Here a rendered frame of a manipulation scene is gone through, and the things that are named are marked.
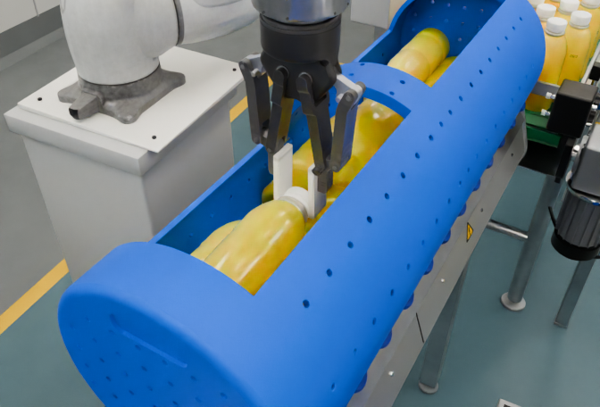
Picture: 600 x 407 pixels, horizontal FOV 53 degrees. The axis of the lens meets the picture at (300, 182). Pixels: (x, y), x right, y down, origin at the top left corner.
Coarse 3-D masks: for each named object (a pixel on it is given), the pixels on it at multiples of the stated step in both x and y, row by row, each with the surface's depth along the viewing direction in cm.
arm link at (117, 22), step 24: (72, 0) 100; (96, 0) 99; (120, 0) 100; (144, 0) 103; (168, 0) 106; (72, 24) 103; (96, 24) 101; (120, 24) 102; (144, 24) 105; (168, 24) 107; (72, 48) 107; (96, 48) 104; (120, 48) 105; (144, 48) 107; (168, 48) 112; (96, 72) 107; (120, 72) 108; (144, 72) 111
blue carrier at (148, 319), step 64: (448, 0) 111; (512, 0) 101; (384, 64) 116; (512, 64) 93; (448, 128) 76; (256, 192) 87; (384, 192) 64; (448, 192) 73; (128, 256) 54; (192, 256) 52; (320, 256) 56; (384, 256) 61; (64, 320) 58; (128, 320) 50; (192, 320) 47; (256, 320) 49; (320, 320) 53; (384, 320) 62; (128, 384) 59; (192, 384) 51; (256, 384) 47; (320, 384) 52
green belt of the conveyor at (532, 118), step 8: (552, 104) 135; (528, 112) 133; (536, 112) 133; (528, 120) 131; (536, 120) 131; (544, 120) 130; (528, 128) 131; (544, 128) 130; (528, 136) 132; (536, 136) 131; (544, 136) 130; (552, 136) 129; (560, 136) 129; (544, 144) 132; (552, 144) 130
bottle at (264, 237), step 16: (256, 208) 64; (272, 208) 64; (288, 208) 64; (304, 208) 67; (240, 224) 63; (256, 224) 62; (272, 224) 62; (288, 224) 63; (304, 224) 66; (224, 240) 61; (240, 240) 60; (256, 240) 60; (272, 240) 61; (288, 240) 62; (208, 256) 60; (224, 256) 58; (240, 256) 59; (256, 256) 59; (272, 256) 60; (224, 272) 57; (240, 272) 58; (256, 272) 59; (272, 272) 60; (256, 288) 58
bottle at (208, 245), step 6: (234, 222) 70; (222, 228) 69; (228, 228) 69; (216, 234) 68; (222, 234) 68; (228, 234) 68; (204, 240) 68; (210, 240) 67; (216, 240) 67; (198, 246) 68; (204, 246) 67; (210, 246) 66; (192, 252) 67; (198, 252) 66; (204, 252) 66; (210, 252) 66; (198, 258) 65; (204, 258) 65
